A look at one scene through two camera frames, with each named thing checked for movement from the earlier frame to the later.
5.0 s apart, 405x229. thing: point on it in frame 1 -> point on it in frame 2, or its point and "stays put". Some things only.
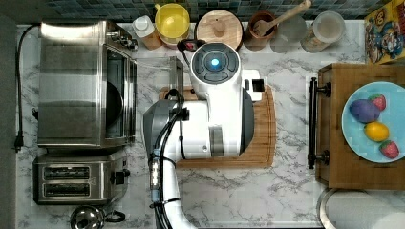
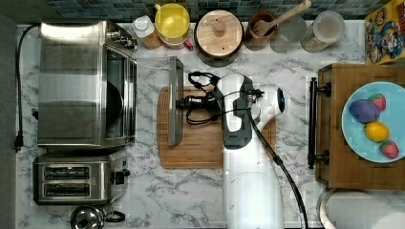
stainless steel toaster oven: x=87 y=86 stays put
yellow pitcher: x=172 y=23 stays put
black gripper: x=191 y=45 -> x=208 y=101
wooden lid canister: x=220 y=26 stays put
